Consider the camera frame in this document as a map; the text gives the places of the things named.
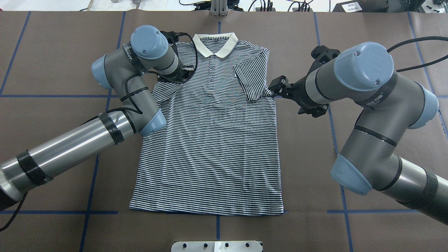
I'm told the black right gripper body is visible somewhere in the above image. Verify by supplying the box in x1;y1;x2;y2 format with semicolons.
269;76;308;105

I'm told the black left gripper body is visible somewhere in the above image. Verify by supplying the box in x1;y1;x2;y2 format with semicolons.
171;65;195;83

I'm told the navy white striped polo shirt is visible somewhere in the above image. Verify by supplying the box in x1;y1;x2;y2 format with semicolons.
129;33;284;216

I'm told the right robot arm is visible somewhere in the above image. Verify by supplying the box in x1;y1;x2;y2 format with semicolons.
268;42;448;224

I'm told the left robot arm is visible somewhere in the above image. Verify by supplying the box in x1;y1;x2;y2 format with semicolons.
1;25;195;210

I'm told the black box with labels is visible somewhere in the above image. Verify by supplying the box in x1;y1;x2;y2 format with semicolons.
331;0;389;13

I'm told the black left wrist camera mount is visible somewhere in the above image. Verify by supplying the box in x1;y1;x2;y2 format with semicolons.
160;31;189;47

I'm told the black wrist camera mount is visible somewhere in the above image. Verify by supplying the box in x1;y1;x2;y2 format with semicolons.
160;31;189;47
310;45;341;68

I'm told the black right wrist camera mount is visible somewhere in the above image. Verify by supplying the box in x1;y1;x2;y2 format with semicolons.
310;45;341;68

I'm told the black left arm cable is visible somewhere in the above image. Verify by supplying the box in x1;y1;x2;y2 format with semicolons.
119;33;198;116

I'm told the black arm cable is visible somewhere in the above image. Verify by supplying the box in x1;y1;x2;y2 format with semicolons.
119;33;198;116
386;36;448;73

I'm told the aluminium frame post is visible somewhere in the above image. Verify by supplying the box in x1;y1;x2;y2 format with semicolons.
211;0;228;16

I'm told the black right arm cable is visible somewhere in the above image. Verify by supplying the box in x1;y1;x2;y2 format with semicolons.
386;36;448;73

